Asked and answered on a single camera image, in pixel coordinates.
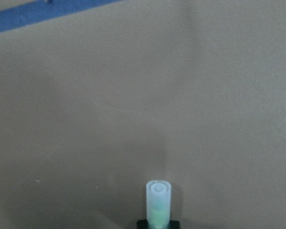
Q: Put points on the green highlighter pen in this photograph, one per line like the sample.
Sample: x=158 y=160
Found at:
x=158 y=203

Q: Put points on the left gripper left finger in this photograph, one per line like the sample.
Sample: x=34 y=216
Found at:
x=142 y=224

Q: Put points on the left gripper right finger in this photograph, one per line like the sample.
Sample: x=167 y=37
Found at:
x=174 y=224

